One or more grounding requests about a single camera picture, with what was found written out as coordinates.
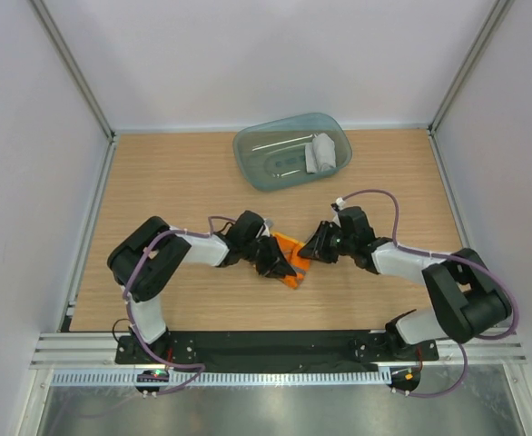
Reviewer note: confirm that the aluminium frame rail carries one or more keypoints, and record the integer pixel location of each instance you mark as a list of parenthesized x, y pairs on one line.
[(98, 349)]

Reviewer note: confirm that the orange grey towel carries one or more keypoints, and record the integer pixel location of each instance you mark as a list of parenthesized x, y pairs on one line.
[(290, 249)]

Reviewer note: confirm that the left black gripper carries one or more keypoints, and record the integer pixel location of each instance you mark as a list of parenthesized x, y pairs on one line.
[(275, 263)]

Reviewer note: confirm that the slotted cable duct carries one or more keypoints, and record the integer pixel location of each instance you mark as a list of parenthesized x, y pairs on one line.
[(156, 378)]

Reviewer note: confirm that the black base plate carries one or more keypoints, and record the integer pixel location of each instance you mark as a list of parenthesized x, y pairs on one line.
[(281, 352)]

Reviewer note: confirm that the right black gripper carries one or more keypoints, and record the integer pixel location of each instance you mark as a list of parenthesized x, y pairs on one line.
[(317, 245)]

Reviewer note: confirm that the grey panda towel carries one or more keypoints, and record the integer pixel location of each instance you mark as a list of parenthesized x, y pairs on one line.
[(320, 154)]

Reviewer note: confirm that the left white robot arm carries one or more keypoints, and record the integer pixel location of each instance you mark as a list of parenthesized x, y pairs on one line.
[(148, 258)]

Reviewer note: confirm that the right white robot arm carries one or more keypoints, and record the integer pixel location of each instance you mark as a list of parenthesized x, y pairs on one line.
[(464, 300)]

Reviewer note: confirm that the teal plastic basin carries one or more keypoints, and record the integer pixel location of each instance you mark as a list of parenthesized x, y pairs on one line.
[(271, 156)]

